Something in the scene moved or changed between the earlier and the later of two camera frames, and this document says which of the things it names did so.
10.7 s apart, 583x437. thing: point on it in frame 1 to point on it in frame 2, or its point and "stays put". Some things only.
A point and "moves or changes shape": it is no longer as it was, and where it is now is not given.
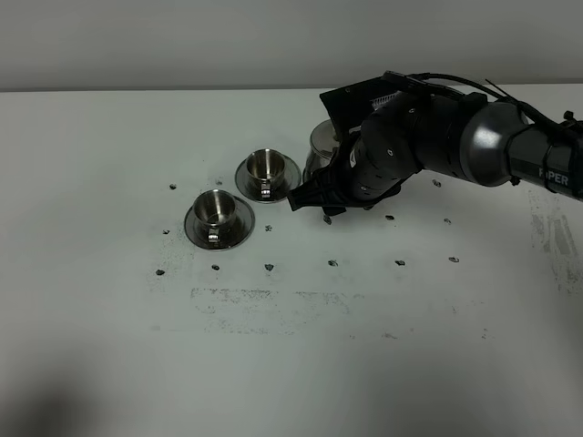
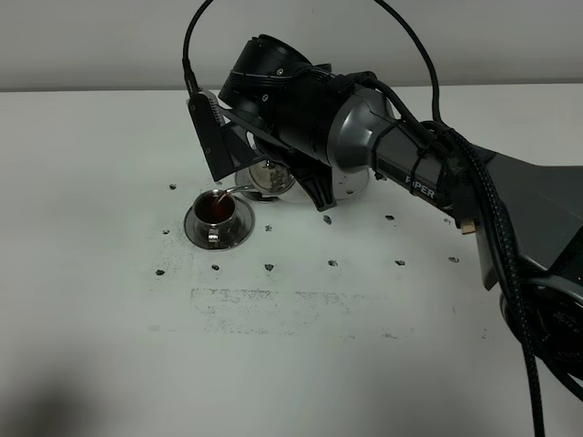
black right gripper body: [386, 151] to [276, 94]
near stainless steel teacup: [214, 212] stays put
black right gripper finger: [327, 187] to [316, 177]
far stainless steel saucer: [291, 178] stays put
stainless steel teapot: [323, 145] moves or changes shape
